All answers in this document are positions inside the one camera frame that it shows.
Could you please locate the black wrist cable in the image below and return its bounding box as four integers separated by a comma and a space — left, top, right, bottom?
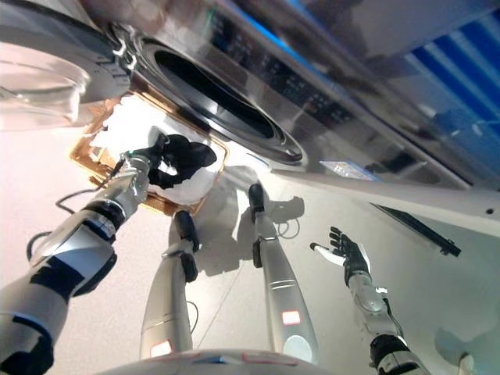
24, 155, 130, 261

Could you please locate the blue white label sticker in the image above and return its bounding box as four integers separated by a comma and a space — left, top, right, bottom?
319, 159, 382, 183

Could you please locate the round washing machine door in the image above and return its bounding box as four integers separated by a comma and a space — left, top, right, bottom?
0, 6, 138, 130

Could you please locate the brown wicker laundry basket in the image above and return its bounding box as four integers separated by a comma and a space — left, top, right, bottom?
69, 88, 230, 216

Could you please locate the black garment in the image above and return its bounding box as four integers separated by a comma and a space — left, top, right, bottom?
148, 134, 218, 191

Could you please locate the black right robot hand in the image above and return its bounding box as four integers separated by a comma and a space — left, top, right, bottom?
309, 225, 372, 283

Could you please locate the white cabinet side panel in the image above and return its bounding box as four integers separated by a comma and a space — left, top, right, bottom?
268, 169, 500, 240

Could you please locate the dark grey washing machine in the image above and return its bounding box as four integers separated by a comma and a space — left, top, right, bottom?
127, 6, 472, 189

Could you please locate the silver right robot leg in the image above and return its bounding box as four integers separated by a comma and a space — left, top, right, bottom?
247, 183, 320, 365

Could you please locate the silver robot leg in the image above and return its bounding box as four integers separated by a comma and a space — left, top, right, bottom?
247, 183, 320, 365
138, 209, 201, 361

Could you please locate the silver left robot leg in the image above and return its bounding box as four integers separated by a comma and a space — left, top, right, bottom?
138, 209, 201, 361

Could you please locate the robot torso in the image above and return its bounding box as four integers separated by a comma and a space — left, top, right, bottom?
100, 348, 314, 375

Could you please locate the black metal stand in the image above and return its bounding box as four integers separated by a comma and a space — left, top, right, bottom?
370, 202, 463, 258

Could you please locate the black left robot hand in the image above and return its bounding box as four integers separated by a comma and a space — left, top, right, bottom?
145, 127, 177, 185

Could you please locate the white cloth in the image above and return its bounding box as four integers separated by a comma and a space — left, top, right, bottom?
88, 95, 220, 206

